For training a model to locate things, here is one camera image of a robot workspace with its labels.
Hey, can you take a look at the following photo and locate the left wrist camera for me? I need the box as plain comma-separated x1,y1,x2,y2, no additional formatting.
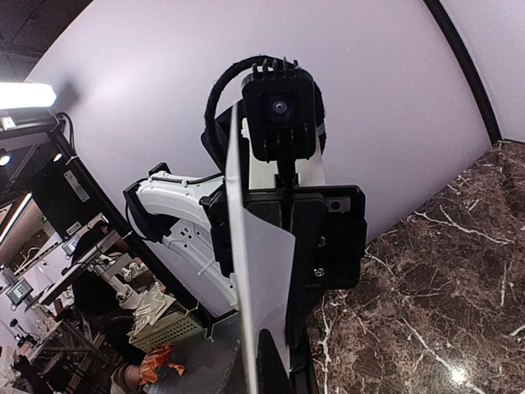
242,57,317,162

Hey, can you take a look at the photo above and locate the white sticker sheet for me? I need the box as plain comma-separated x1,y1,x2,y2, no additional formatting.
226,103,294,393

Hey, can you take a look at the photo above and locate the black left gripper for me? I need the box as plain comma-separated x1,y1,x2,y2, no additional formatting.
207,184,368,350

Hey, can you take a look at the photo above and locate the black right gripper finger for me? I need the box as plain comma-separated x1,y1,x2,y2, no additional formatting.
257,329,294,394

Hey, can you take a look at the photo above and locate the black right corner post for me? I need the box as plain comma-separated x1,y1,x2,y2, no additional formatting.
422,0,503,145

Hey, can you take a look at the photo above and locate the orange snack bag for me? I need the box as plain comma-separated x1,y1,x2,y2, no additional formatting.
139,343,185,387

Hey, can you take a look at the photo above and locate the perforated green basket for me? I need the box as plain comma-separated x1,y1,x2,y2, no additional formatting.
129,312,204,352

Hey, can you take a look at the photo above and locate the bright light panel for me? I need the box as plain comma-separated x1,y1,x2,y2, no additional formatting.
0,82,57,110

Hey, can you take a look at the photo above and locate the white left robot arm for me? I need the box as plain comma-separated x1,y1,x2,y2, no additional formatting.
123,163,367,348

